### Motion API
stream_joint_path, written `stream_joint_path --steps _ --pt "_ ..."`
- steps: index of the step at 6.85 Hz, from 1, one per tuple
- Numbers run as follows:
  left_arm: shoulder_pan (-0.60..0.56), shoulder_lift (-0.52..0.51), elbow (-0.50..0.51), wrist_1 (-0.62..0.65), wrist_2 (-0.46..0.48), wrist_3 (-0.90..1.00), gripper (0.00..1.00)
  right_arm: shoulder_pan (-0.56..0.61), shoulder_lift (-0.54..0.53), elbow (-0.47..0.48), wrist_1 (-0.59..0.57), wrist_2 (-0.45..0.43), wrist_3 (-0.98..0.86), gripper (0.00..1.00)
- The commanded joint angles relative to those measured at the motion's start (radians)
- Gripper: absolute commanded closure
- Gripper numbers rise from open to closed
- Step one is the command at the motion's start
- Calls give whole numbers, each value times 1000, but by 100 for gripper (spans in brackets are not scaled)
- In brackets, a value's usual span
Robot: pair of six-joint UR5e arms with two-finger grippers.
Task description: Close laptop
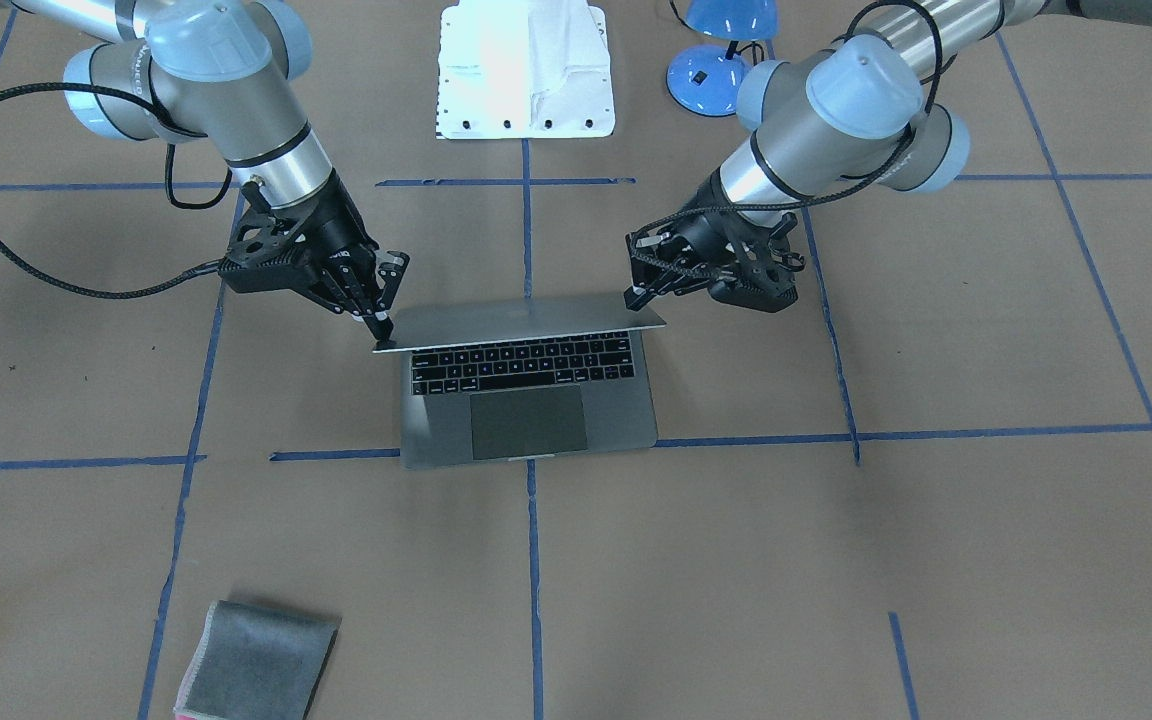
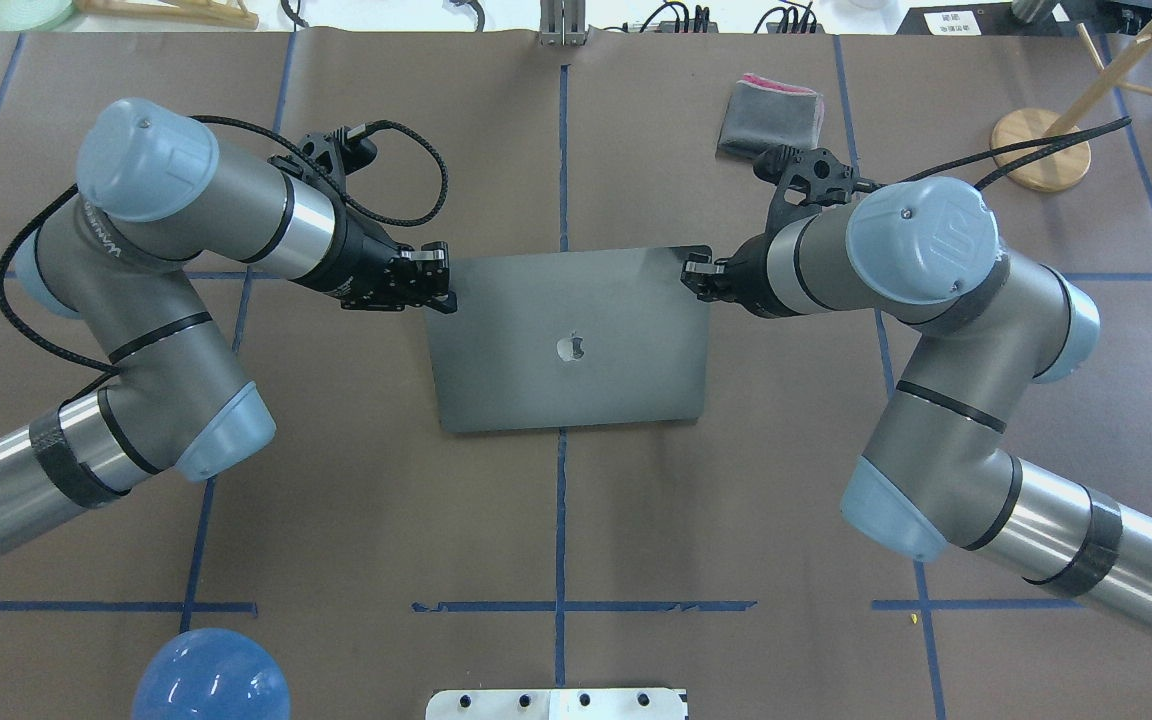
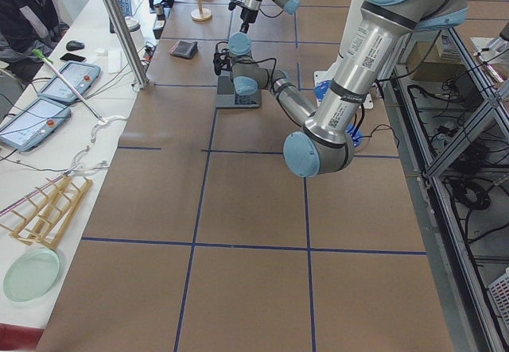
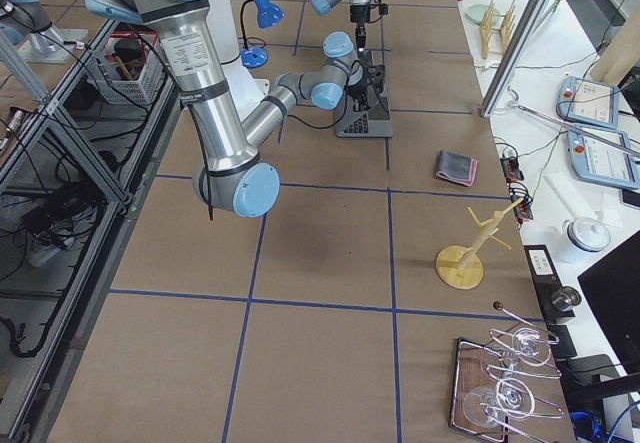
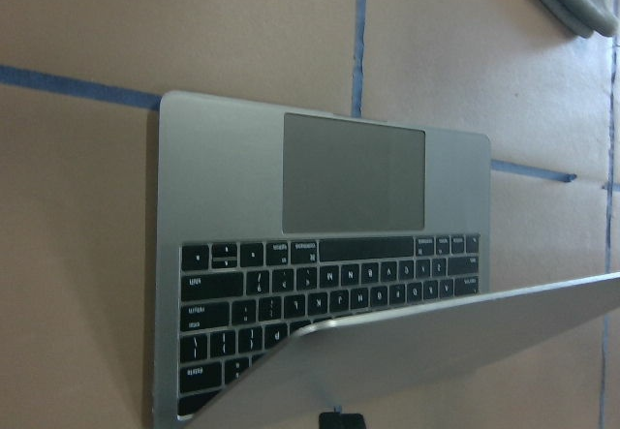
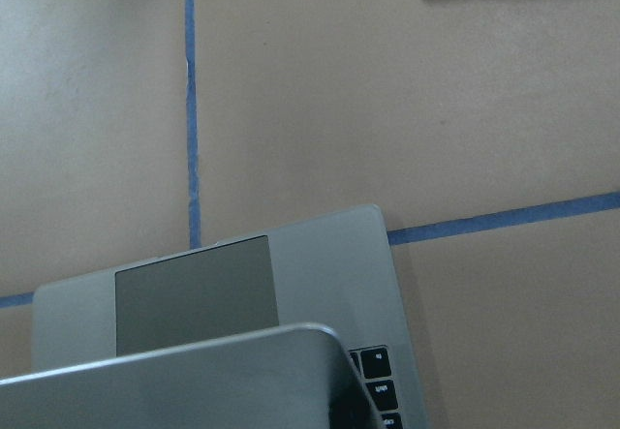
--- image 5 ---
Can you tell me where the grey laptop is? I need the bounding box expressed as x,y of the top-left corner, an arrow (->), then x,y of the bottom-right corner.
152,91 -> 619,428

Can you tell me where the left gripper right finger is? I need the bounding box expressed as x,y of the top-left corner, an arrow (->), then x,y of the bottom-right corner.
342,414 -> 366,429

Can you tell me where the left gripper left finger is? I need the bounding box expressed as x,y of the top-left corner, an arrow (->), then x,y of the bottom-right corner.
319,412 -> 343,429

